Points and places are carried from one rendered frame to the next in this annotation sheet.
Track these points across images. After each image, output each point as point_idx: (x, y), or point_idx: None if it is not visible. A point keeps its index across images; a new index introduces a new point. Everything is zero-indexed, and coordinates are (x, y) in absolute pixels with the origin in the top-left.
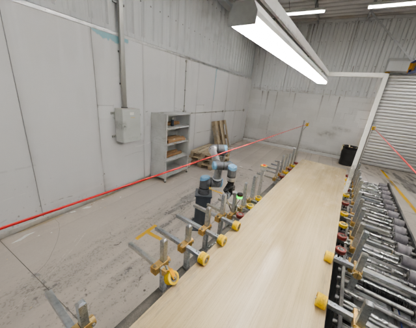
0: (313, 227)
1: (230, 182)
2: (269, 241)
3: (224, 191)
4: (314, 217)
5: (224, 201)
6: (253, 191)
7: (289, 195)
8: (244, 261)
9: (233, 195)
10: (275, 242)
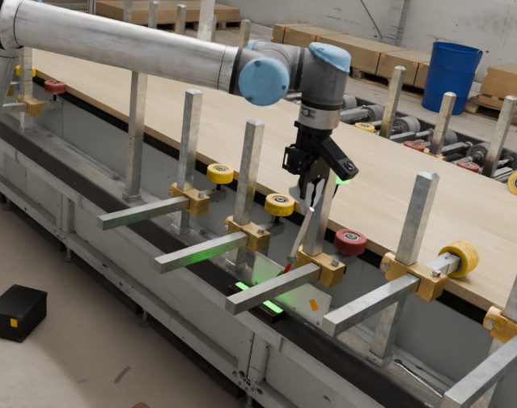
0: (391, 159)
1: (332, 129)
2: (486, 235)
3: (354, 174)
4: (343, 142)
5: (432, 201)
6: (195, 159)
7: (214, 125)
8: None
9: (327, 183)
10: (486, 227)
